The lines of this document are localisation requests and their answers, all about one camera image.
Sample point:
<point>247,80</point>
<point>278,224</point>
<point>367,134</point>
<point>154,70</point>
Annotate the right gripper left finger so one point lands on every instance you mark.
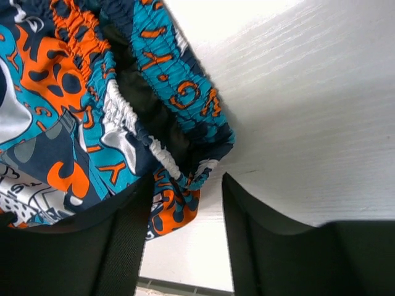
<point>95,252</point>

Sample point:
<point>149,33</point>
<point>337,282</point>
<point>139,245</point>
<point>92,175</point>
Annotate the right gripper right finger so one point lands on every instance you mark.
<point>273,254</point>

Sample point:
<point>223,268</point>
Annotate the colourful patterned shorts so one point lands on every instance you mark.
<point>95,95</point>

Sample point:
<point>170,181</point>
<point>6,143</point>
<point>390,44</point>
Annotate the aluminium front rail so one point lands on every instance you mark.
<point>158,287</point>

